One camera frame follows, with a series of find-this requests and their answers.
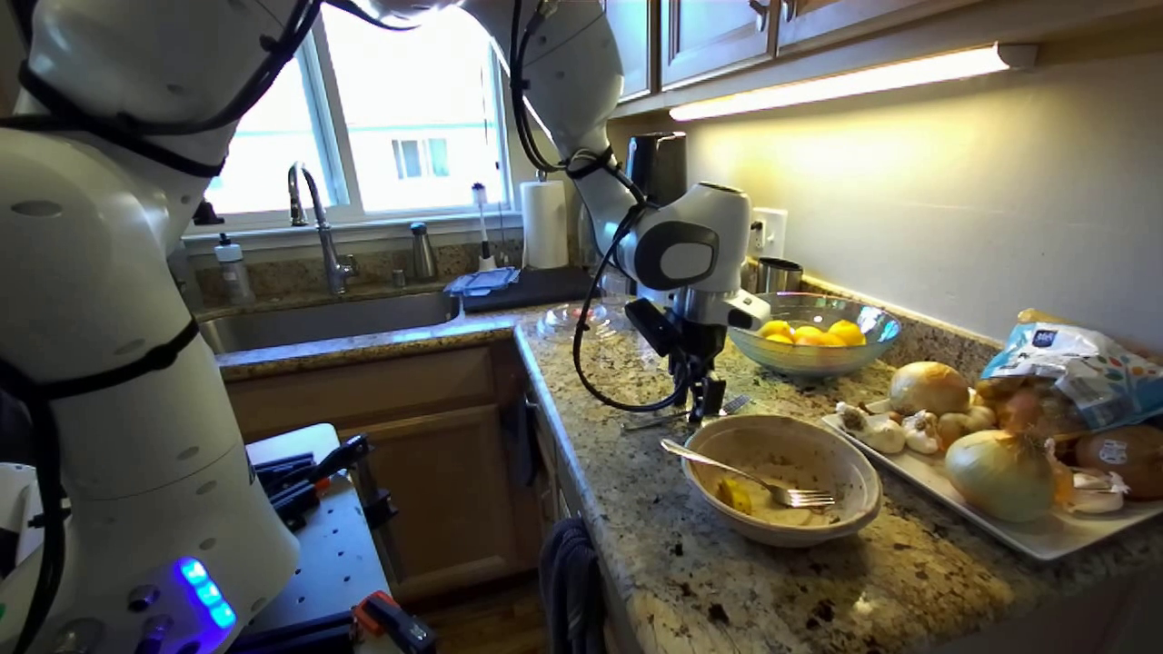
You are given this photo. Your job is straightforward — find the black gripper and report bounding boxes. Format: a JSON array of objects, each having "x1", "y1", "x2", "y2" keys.
[{"x1": 662, "y1": 310, "x2": 731, "y2": 427}]

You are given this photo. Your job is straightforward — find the clear glass bowl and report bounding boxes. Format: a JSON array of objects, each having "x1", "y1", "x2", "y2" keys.
[{"x1": 728, "y1": 287, "x2": 907, "y2": 382}]

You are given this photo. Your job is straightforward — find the clean beige bowl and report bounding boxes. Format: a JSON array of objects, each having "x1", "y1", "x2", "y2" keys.
[{"x1": 679, "y1": 420, "x2": 887, "y2": 552}]

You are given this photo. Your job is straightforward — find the yellow lemon pieces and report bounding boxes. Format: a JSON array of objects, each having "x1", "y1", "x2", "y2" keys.
[{"x1": 760, "y1": 317, "x2": 869, "y2": 355}]

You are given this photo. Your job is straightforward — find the small dark metal canister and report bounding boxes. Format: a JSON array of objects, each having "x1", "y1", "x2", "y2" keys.
[{"x1": 737, "y1": 252, "x2": 811, "y2": 299}]

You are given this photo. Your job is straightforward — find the white mushrooms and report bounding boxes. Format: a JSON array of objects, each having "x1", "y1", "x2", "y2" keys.
[{"x1": 831, "y1": 397, "x2": 973, "y2": 460}]

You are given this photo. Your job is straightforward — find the black ribbed drying mat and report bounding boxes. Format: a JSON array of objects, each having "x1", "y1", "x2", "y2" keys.
[{"x1": 513, "y1": 265, "x2": 605, "y2": 304}]

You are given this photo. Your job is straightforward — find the yellow onion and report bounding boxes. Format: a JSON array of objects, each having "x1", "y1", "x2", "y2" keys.
[
  {"x1": 943, "y1": 426, "x2": 1057, "y2": 527},
  {"x1": 887, "y1": 355, "x2": 973, "y2": 420}
]

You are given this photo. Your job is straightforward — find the dark blue hanging towel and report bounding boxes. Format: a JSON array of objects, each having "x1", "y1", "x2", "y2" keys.
[{"x1": 533, "y1": 514, "x2": 610, "y2": 654}]

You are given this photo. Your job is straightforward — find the black soda maker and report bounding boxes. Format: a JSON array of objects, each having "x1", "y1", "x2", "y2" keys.
[{"x1": 623, "y1": 126, "x2": 691, "y2": 212}]

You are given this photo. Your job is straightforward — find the large blue lid plastic container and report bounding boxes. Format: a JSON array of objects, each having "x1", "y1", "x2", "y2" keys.
[{"x1": 440, "y1": 265, "x2": 522, "y2": 321}]

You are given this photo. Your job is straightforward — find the dish brush wand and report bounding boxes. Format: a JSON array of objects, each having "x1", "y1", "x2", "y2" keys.
[{"x1": 469, "y1": 179, "x2": 503, "y2": 277}]

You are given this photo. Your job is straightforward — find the wooden lower cabinet door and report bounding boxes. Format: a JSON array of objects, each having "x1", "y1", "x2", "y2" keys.
[{"x1": 221, "y1": 349, "x2": 548, "y2": 604}]

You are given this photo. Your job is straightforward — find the brown root vegetable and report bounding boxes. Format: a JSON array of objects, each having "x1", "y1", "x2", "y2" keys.
[
  {"x1": 973, "y1": 376, "x2": 1068, "y2": 448},
  {"x1": 1068, "y1": 420, "x2": 1163, "y2": 501}
]

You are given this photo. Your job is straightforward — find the metal sink sprayer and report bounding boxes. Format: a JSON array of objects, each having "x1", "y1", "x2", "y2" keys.
[{"x1": 409, "y1": 219, "x2": 444, "y2": 282}]

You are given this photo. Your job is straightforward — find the under cabinet light strip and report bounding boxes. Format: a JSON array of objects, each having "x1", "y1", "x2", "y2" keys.
[{"x1": 664, "y1": 43, "x2": 1016, "y2": 122}]

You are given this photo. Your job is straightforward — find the white rectangular tray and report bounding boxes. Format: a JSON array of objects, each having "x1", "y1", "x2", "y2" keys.
[{"x1": 830, "y1": 397, "x2": 1163, "y2": 568}]

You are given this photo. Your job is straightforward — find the blue and white plastic bag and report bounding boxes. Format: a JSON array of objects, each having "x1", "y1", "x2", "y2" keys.
[{"x1": 978, "y1": 317, "x2": 1163, "y2": 435}]

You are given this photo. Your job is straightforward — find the orange and black tool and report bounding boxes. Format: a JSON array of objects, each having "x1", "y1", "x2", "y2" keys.
[{"x1": 348, "y1": 587, "x2": 440, "y2": 654}]

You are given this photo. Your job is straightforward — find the steel kitchen sink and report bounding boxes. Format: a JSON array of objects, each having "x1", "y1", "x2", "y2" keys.
[{"x1": 195, "y1": 287, "x2": 461, "y2": 355}]

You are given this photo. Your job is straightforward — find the white garlic bulb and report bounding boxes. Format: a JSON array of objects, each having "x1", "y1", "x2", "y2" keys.
[{"x1": 1060, "y1": 465, "x2": 1134, "y2": 521}]

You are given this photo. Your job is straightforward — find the metal kitchen faucet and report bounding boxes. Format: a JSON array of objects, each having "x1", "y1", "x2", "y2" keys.
[{"x1": 283, "y1": 158, "x2": 358, "y2": 299}]

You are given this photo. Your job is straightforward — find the black clamp tool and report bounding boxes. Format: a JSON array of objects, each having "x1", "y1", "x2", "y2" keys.
[{"x1": 246, "y1": 431, "x2": 375, "y2": 530}]

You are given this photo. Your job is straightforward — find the grey robot cart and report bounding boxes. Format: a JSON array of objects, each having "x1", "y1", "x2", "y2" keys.
[{"x1": 234, "y1": 416, "x2": 404, "y2": 654}]

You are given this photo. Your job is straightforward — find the white framed window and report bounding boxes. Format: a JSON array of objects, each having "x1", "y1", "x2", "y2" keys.
[{"x1": 203, "y1": 0, "x2": 520, "y2": 234}]

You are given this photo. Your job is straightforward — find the clear soap dispenser bottle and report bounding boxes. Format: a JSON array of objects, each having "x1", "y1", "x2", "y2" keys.
[{"x1": 210, "y1": 230, "x2": 255, "y2": 304}]

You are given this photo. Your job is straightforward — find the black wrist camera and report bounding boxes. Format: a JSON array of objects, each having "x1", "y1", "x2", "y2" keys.
[{"x1": 623, "y1": 294, "x2": 685, "y2": 361}]

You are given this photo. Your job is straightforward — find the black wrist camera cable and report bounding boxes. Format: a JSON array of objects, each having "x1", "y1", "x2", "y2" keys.
[{"x1": 504, "y1": 0, "x2": 693, "y2": 413}]

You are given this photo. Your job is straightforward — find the white wall outlet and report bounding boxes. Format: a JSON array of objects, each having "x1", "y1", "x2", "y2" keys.
[{"x1": 749, "y1": 206, "x2": 791, "y2": 259}]

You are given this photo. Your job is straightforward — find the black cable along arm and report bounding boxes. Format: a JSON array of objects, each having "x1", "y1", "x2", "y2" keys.
[{"x1": 0, "y1": 0, "x2": 324, "y2": 654}]

